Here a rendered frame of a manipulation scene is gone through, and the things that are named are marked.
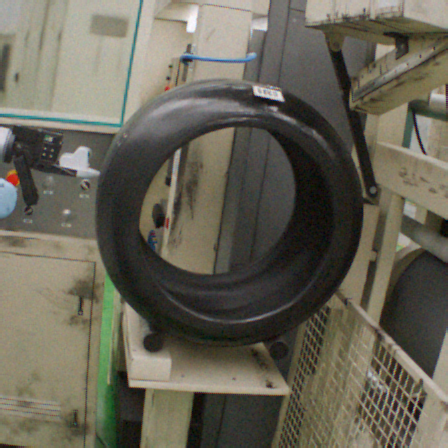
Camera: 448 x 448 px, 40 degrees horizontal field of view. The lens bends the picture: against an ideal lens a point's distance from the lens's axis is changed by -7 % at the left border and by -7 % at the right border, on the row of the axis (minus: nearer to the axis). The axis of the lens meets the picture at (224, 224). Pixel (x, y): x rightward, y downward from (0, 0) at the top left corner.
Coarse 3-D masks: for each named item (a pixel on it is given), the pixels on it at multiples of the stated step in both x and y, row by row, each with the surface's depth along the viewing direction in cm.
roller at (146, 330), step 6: (144, 324) 143; (150, 324) 142; (144, 330) 140; (150, 330) 139; (156, 330) 139; (144, 336) 138; (150, 336) 137; (156, 336) 137; (162, 336) 139; (144, 342) 137; (150, 342) 137; (156, 342) 137; (162, 342) 138; (150, 348) 137; (156, 348) 138
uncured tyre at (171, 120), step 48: (192, 96) 126; (240, 96) 126; (288, 96) 130; (144, 144) 125; (288, 144) 158; (336, 144) 132; (96, 192) 137; (144, 192) 126; (336, 192) 133; (144, 240) 158; (288, 240) 164; (336, 240) 136; (144, 288) 131; (192, 288) 162; (240, 288) 164; (288, 288) 159; (336, 288) 142; (192, 336) 137; (240, 336) 138
